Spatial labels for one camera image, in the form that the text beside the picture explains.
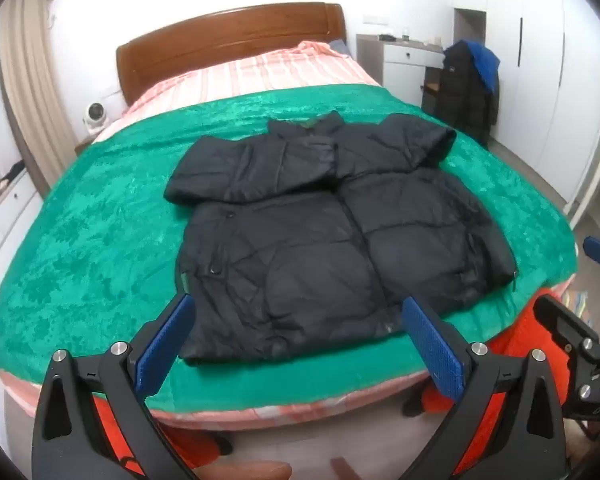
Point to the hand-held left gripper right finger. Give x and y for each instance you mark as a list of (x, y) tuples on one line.
[(435, 350)]

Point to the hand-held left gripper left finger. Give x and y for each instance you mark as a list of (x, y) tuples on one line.
[(162, 347)]

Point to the black puffer jacket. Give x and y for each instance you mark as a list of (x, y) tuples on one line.
[(330, 240)]

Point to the person's orange pants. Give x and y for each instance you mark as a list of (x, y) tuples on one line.
[(520, 340)]

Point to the green patterned blanket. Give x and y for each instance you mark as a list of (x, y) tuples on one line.
[(90, 250)]

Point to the white wardrobe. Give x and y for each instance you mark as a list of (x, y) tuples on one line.
[(530, 85)]

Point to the white low cabinet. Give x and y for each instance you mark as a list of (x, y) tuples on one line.
[(5, 240)]

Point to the dark jacket on chair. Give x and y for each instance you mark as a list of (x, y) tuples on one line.
[(462, 95)]

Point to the blue garment on chair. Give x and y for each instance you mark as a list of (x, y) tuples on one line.
[(485, 65)]

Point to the wooden chair seat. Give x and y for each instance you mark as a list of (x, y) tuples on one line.
[(431, 87)]

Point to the small white round fan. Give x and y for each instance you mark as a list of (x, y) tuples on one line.
[(96, 116)]

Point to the white desk with drawer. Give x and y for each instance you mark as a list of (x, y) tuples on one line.
[(405, 57)]

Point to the beige curtain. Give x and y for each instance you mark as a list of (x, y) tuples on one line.
[(27, 85)]

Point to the brown wooden headboard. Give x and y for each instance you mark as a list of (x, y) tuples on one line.
[(210, 45)]

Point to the small black desk item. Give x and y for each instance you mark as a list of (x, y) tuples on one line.
[(386, 37)]

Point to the grey pillow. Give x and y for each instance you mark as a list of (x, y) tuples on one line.
[(341, 47)]

